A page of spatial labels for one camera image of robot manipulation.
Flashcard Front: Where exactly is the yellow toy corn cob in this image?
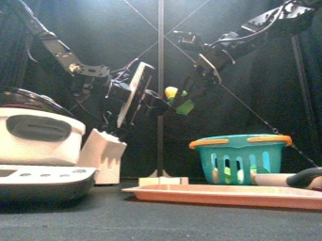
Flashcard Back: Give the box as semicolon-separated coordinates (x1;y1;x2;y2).
163;86;180;102

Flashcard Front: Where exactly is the yellow green toy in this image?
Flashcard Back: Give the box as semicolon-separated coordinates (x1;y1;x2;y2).
167;89;196;116

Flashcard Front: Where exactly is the white knife block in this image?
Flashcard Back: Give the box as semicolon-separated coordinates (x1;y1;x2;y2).
76;128;128;185

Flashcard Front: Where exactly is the small white block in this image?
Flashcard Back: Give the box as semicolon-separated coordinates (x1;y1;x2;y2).
137;176;189;187

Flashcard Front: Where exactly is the white toy rice cooker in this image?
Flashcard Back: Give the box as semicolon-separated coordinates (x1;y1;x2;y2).
0;88;97;203

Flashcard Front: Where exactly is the pink plastic tray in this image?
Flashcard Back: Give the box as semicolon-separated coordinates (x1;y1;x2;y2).
120;184;322;211

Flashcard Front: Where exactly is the white toy frying pan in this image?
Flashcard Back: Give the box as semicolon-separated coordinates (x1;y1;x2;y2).
250;167;322;191

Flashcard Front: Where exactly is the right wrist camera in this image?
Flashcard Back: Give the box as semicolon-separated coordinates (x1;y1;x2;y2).
172;30;205;51

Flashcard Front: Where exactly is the thin diagonal brace wire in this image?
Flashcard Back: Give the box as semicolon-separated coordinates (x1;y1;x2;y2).
120;0;320;168
123;0;211;72

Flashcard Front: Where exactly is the black vertical frame pole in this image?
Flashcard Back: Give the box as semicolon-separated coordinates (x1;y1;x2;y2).
148;0;173;179

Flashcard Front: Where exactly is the teal basket with orange handles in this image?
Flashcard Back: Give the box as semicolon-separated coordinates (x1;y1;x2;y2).
187;134;294;185

